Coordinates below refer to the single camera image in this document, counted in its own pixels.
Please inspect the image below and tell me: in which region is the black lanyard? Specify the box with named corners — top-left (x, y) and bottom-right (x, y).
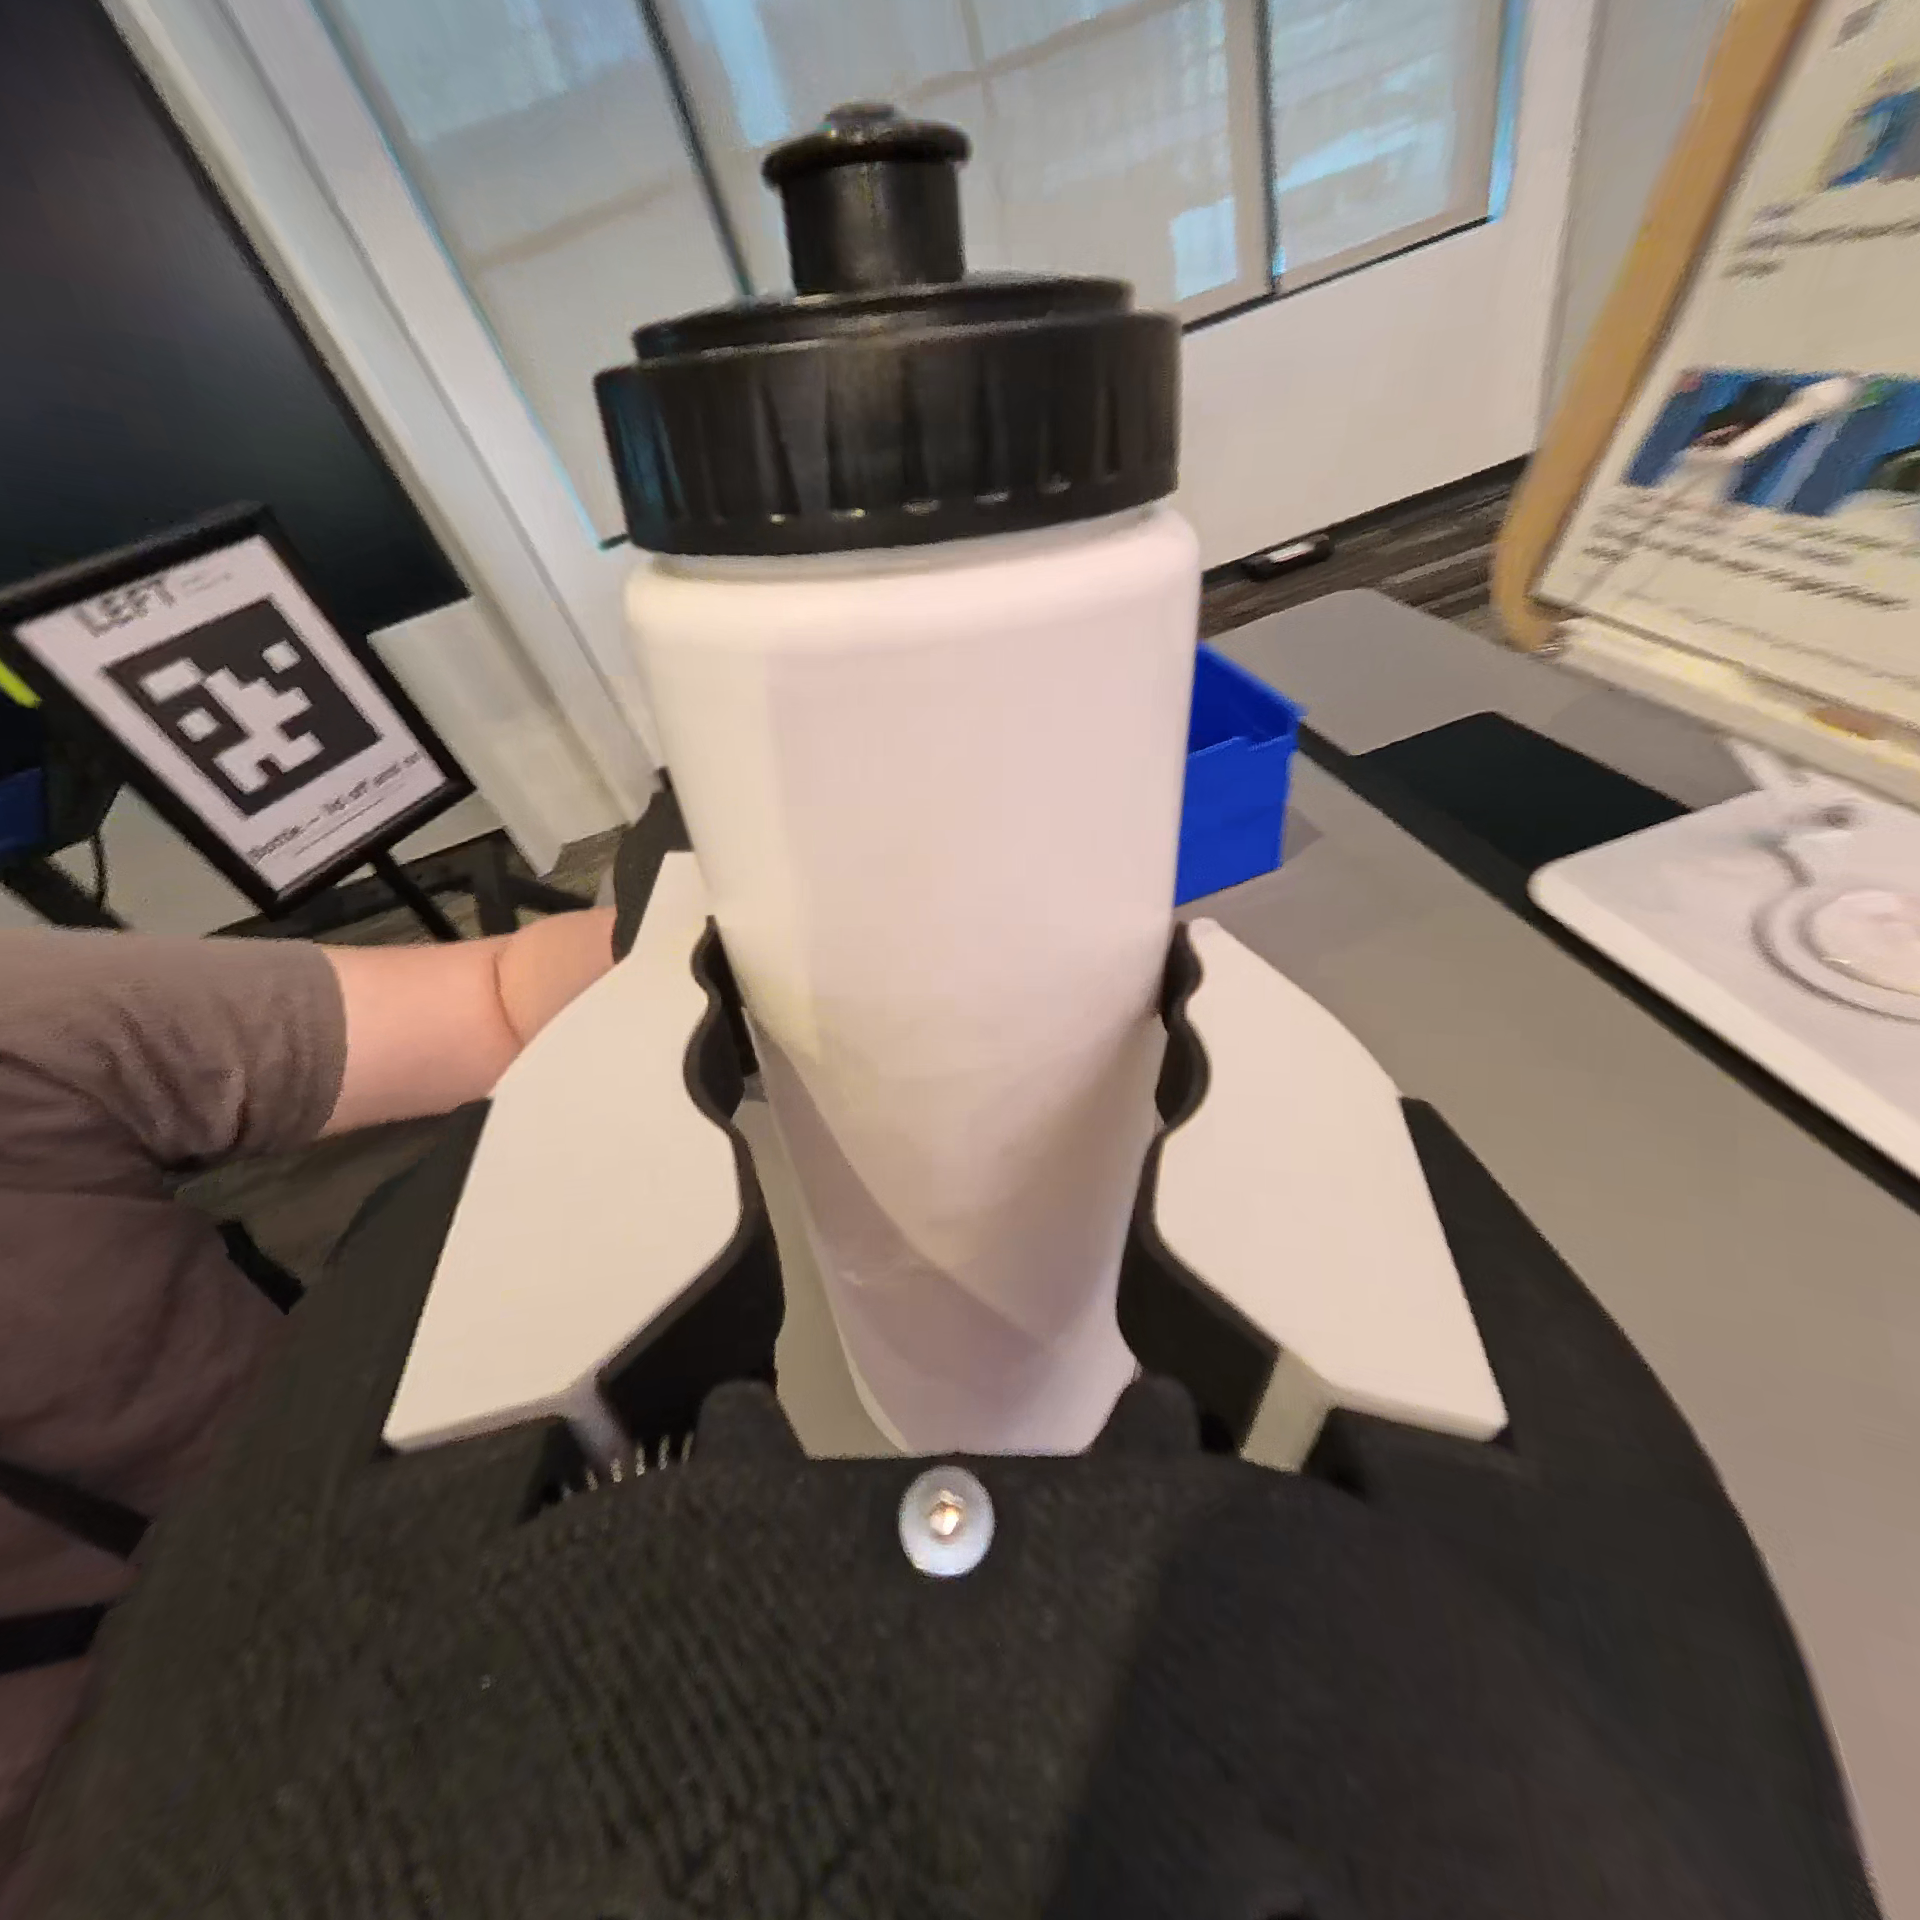
top-left (0, 1455), bottom-right (155, 1677)

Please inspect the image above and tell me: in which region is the white framed window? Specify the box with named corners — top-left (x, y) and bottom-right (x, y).
top-left (320, 0), bottom-right (1532, 330)

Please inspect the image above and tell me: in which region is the instruction sheet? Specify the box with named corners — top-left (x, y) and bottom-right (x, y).
top-left (1537, 0), bottom-right (1920, 648)

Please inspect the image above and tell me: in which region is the white sign stand base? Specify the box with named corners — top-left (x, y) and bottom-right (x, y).
top-left (1532, 601), bottom-right (1920, 1175)

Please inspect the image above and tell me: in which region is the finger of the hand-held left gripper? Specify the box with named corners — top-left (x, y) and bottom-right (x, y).
top-left (622, 855), bottom-right (713, 964)

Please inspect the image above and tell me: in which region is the black sign holder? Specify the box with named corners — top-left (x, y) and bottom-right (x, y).
top-left (0, 502), bottom-right (587, 935)

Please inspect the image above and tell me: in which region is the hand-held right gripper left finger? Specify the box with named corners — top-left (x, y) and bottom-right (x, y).
top-left (380, 917), bottom-right (783, 1483)

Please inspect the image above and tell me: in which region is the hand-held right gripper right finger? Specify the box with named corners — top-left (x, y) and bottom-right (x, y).
top-left (1128, 917), bottom-right (1508, 1466)

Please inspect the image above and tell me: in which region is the black bottle lid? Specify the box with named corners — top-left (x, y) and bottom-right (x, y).
top-left (593, 104), bottom-right (1189, 564)

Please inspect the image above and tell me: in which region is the blue plastic object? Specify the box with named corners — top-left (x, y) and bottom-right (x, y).
top-left (1176, 640), bottom-right (1307, 911)

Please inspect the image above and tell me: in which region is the white bottle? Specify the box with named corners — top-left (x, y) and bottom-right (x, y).
top-left (622, 512), bottom-right (1200, 1455)

